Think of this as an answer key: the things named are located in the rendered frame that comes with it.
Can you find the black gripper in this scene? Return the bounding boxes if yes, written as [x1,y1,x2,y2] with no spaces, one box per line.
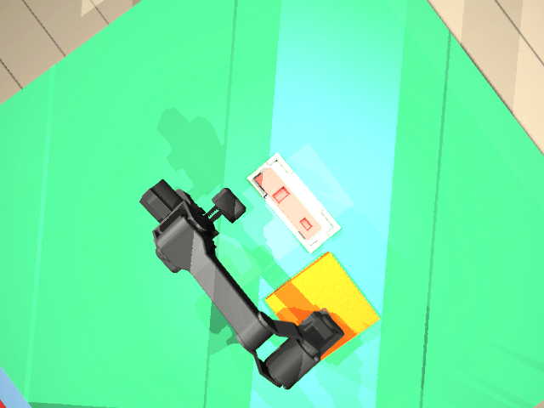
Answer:
[156,188,247,273]

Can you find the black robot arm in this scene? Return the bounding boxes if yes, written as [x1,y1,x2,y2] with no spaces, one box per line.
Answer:
[139,179,345,390]

